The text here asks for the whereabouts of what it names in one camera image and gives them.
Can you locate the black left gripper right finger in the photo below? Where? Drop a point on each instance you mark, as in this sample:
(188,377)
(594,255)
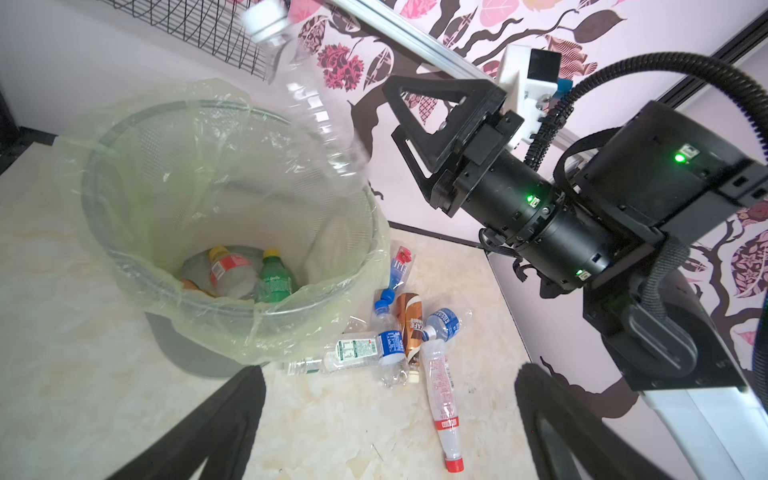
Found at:
(566,440)

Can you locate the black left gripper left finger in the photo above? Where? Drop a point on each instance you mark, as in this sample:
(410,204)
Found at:
(216,439)

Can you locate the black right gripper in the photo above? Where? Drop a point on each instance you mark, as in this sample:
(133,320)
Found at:
(465,166)

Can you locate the clear bottle white cap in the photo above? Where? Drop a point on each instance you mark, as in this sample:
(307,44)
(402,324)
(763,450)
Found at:
(307,76)

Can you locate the green plastic bottle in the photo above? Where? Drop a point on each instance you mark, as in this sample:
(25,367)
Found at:
(277,280)

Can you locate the clear bottle red label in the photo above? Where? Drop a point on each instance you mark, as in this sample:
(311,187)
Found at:
(220,272)

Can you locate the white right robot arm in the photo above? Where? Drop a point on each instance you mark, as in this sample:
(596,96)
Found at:
(619,230)

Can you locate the clear bottle pink blue label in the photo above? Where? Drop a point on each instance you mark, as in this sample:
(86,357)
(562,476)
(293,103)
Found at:
(402,261)

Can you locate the clear bottle green white label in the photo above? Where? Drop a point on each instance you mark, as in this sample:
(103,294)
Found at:
(351,351)

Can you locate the small bottle blue label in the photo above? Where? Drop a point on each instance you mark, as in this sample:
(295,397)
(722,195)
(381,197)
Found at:
(443,324)

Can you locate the tall bottle red cap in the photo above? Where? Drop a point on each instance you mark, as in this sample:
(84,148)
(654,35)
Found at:
(440,393)

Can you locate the aluminium rail back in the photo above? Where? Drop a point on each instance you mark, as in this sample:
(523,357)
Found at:
(389,23)

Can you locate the black wire wall basket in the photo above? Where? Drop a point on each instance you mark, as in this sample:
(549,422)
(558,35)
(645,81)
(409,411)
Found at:
(211,26)

